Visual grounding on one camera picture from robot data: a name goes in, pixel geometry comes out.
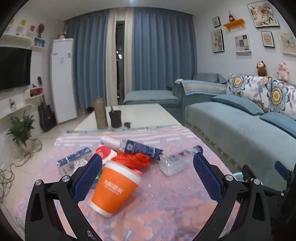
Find clear plastic bottle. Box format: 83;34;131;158
159;146;204;176

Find white low wall shelf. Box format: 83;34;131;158
0;103;34;120

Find brown plush toy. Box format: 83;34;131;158
256;61;268;77

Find blue and white carton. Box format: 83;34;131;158
119;138;164;160

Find orange wall shelf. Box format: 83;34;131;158
223;19;245;32

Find black television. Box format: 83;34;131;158
0;46;32;93

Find floral cushion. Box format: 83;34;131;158
227;73;273;109
266;79;296;116

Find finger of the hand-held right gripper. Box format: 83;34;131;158
274;161;293;187
241;165;266;186

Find orange paper cup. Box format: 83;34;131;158
90;160;142;217

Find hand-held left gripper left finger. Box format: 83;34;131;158
25;153;103;241

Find black guitar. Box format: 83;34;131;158
37;76;56;131

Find white curved wall shelf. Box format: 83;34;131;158
0;34;45;52

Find white coffee table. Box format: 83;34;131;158
74;103;183;132

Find white curtain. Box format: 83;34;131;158
106;8;133;107

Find large flower picture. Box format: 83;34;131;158
247;0;281;28

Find blue patterned sofa throw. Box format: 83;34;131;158
180;79;228;96

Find butterfly picture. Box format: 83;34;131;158
277;31;296;56

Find tall black framed picture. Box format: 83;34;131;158
210;29;225;53

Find orange-red plastic bag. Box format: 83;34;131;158
112;151;151;178

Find blue sofa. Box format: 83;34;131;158
124;72;296;186

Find white box wall shelf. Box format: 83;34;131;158
24;86;44;100

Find pink plush toy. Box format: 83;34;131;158
277;61;290;82

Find pink floral tablecloth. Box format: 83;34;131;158
14;126;241;241

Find green potted plant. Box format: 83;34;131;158
6;111;35;151

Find dark pen holder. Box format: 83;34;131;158
109;105;122;128

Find floor cables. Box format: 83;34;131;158
0;138;43;204

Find white paper tube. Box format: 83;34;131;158
100;136;122;150

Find blue curtain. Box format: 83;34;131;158
65;10;110;109
132;7;198;92

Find blue and white packet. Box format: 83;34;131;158
57;148;93;176

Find blue cushion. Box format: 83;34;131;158
259;112;296;139
212;95;265;115

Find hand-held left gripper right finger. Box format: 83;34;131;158
193;153;272;241

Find brown thermos bottle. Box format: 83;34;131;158
93;96;109;129

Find white framed picture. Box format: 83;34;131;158
235;34;252;53

